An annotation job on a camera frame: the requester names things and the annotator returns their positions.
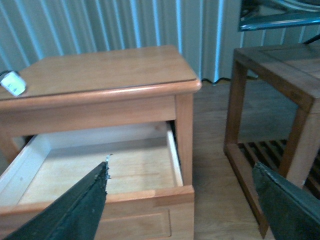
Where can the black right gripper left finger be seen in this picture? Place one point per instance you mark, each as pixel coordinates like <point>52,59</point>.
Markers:
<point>75,215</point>

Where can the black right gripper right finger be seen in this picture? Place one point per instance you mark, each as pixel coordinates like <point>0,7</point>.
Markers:
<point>292,213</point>

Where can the wooden drawer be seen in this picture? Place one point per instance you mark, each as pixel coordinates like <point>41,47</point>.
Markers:
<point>147,198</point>

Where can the white charger adapter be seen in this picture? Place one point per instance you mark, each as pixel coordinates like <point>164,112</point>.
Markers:
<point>13,82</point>

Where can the dark wooden side table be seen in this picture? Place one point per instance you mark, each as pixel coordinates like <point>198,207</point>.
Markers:
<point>273,117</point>

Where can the light wooden nightstand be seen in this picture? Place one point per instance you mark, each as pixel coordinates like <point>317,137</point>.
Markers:
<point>103,89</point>

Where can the pale pleated curtain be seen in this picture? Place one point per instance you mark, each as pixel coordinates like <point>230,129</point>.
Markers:
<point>205,32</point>

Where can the dark framed object top right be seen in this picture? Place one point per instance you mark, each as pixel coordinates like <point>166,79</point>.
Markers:
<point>273,14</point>

